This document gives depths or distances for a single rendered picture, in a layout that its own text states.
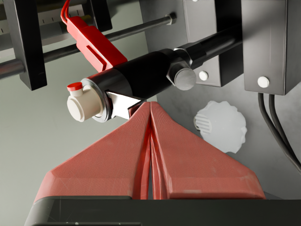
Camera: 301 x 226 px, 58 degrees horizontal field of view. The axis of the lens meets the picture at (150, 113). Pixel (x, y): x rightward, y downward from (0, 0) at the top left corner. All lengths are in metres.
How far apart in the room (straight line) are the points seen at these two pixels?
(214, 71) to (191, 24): 0.05
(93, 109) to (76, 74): 0.32
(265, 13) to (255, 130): 0.27
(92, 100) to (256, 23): 0.15
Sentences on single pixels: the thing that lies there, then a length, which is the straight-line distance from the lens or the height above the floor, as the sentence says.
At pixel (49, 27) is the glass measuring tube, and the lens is 0.42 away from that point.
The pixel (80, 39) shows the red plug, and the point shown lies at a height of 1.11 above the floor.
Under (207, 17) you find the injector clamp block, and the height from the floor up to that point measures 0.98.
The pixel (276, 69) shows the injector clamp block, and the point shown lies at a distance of 0.25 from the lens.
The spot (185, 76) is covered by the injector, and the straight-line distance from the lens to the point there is 0.17.
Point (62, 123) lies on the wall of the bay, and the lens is 0.48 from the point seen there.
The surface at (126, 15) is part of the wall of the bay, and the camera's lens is 0.54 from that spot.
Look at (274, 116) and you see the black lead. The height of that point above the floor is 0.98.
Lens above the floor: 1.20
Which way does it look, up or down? 36 degrees down
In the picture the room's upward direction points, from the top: 120 degrees counter-clockwise
